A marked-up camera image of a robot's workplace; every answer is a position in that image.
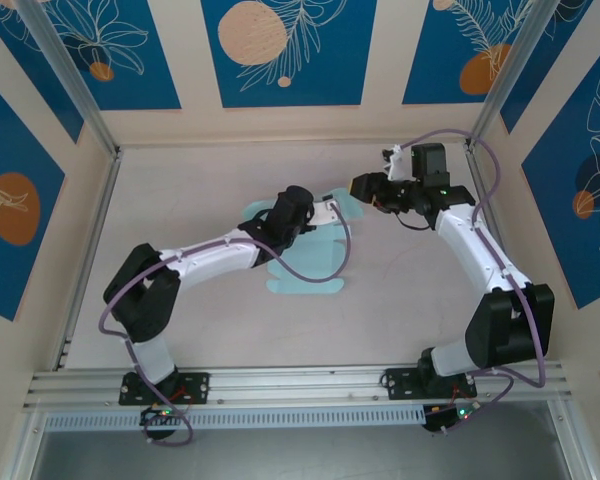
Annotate blue floral wall panel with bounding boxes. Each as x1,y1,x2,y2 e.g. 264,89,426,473
201,0,379,109
402,0,536,106
0,7,85,145
499,0,600,135
521,47,600,310
0,69,67,322
42,0,183,112

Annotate grey slotted cable duct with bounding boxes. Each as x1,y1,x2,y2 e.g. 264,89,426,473
43,405,429,432

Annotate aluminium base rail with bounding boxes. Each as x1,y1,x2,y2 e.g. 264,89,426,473
22,363,574,412

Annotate light blue cloth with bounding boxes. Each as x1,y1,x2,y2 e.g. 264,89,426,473
242,187,366,297

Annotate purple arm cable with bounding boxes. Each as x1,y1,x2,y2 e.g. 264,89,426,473
402,129,551,436
98,202,354,447

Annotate small controller circuit board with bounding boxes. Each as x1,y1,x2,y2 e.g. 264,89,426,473
139,405,189,426
424,403,481,426

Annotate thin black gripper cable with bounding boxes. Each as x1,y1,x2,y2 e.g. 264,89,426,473
394,209,434,232

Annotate aluminium frame post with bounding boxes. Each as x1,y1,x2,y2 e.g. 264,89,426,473
467,0,554,151
17,0,122,156

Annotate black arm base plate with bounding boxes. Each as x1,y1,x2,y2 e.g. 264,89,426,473
118,370,211,405
383,367,479,401

